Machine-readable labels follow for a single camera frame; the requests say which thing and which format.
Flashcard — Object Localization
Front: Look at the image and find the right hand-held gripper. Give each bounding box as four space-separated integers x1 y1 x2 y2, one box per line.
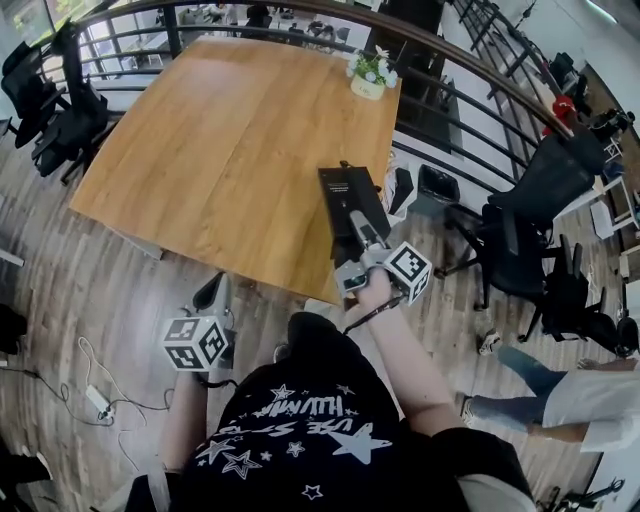
333 209 434 308

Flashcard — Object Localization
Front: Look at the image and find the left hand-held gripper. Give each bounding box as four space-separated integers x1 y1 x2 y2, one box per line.
162 273 238 374

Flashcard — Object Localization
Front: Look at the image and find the black desk telephone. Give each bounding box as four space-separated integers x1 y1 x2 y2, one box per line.
317 160 393 262

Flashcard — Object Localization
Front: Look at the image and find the person's left forearm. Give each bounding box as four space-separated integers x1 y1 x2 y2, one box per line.
158 370 209 475

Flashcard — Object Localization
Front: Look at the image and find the person's right forearm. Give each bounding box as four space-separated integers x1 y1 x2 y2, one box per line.
349 299 467 437

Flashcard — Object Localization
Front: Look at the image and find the person's right hand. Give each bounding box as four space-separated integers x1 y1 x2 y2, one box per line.
348 267 401 321

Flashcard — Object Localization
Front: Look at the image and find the black waste bin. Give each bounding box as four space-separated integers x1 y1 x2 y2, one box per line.
413 163 462 217

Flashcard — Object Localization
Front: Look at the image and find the grey table leg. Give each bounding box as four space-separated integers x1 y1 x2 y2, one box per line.
112 224 165 262

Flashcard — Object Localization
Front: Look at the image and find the white flower pot plant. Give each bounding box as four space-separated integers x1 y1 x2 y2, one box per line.
345 44 401 100

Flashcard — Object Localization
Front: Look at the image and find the white power strip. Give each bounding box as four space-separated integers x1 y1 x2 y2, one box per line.
83 383 117 422

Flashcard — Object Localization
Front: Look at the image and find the black star-printed shirt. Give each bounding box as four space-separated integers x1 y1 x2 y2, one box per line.
177 312 537 512

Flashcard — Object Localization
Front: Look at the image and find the black mesh office chair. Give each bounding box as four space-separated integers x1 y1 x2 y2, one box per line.
30 22 111 187
0 40 60 150
435 128 607 312
518 233 632 357

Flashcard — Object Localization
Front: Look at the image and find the black railing with wooden handrail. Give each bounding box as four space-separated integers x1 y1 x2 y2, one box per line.
42 0 579 187

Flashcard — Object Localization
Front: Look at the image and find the red cap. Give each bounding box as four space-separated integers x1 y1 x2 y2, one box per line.
541 95 579 137

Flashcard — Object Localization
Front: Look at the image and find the white side table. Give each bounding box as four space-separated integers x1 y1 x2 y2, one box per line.
552 172 640 242

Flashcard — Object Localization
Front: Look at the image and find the black wrist strap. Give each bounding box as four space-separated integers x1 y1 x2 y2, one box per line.
341 296 407 335

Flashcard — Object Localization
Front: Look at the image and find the white cable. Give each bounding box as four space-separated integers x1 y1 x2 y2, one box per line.
77 335 171 471

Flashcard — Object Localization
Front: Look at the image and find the black cable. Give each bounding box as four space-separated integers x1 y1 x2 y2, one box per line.
0 365 109 427

